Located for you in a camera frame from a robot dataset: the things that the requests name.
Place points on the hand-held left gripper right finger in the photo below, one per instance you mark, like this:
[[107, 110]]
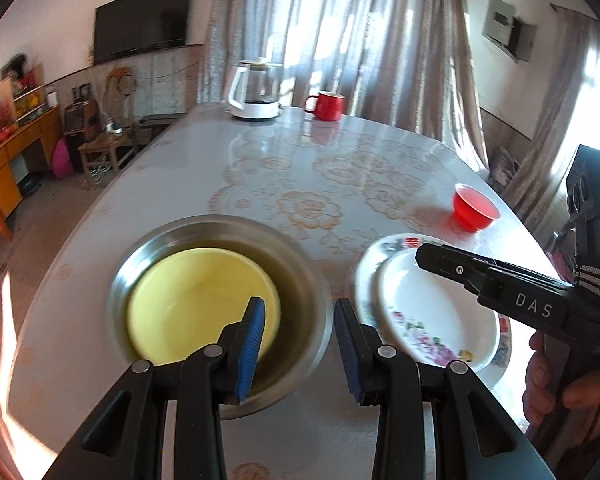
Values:
[[347, 350]]

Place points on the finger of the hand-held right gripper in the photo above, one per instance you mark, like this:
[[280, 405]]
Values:
[[445, 265]]

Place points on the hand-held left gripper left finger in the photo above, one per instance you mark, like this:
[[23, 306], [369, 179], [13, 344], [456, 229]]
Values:
[[252, 350]]

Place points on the large bird patterned plate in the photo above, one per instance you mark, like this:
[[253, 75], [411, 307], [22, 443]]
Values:
[[365, 285]]

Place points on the stainless steel bowl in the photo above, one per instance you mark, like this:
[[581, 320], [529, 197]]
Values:
[[300, 300]]

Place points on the yellow plastic bowl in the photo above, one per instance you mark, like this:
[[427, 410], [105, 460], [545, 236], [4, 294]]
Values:
[[195, 300]]

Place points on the person's right hand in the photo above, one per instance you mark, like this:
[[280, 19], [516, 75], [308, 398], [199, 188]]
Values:
[[535, 375]]

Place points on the red plastic bowl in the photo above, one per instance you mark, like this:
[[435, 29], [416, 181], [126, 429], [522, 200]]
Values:
[[475, 210]]

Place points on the grey bundle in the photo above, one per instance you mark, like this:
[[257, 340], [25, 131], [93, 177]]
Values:
[[505, 167]]

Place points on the narrow sheer curtain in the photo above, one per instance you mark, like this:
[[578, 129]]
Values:
[[555, 135]]

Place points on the red mug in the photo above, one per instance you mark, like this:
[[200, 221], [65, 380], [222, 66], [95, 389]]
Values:
[[327, 106]]

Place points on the wide sheer curtain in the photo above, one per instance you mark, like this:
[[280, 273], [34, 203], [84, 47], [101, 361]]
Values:
[[380, 35]]

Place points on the white glass electric kettle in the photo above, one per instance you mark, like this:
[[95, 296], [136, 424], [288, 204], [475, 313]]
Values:
[[252, 110]]

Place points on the dark low bench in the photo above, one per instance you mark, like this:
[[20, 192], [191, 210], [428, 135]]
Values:
[[157, 121]]

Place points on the wooden chair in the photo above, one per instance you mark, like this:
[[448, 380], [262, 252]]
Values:
[[102, 147]]

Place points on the white power strip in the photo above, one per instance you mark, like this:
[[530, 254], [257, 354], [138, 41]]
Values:
[[115, 127]]

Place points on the pink bag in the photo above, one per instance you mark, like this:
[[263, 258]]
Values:
[[61, 160]]

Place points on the dark box appliance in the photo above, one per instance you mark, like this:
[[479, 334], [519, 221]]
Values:
[[80, 117]]

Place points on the orange wooden cabinet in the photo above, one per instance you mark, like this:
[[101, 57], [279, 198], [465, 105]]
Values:
[[25, 135]]

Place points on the cluttered shelf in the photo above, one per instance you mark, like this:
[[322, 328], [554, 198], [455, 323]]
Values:
[[25, 95]]

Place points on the wall electrical panel box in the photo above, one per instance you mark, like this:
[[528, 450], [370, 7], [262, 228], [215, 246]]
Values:
[[500, 22]]

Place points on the wall mounted television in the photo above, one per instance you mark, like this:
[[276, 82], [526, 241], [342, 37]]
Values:
[[140, 25]]

